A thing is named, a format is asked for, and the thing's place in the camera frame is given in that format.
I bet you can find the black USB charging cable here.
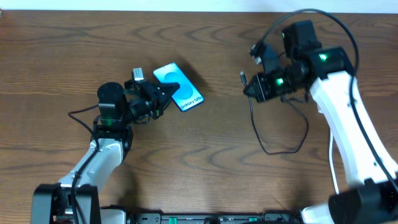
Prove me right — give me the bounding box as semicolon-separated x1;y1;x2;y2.
239;71;310;156

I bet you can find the blue Galaxy smartphone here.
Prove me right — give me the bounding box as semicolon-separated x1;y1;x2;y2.
152;62;205;113

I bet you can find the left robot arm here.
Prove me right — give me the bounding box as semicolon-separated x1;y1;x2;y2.
30;79;180;223

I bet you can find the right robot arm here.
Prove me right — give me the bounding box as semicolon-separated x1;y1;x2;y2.
243;21;397;223

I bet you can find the black right camera cable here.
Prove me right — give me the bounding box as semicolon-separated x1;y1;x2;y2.
259;8;398;194

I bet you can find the black camera cable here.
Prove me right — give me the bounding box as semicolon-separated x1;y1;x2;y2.
259;8;398;194
67;104;103;224

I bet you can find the white power strip cord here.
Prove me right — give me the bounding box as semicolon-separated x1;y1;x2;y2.
328;130;340;195

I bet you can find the black left camera cable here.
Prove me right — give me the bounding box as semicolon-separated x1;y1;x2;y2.
67;104;103;224

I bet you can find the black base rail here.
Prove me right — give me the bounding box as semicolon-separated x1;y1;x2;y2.
99;204;305;224

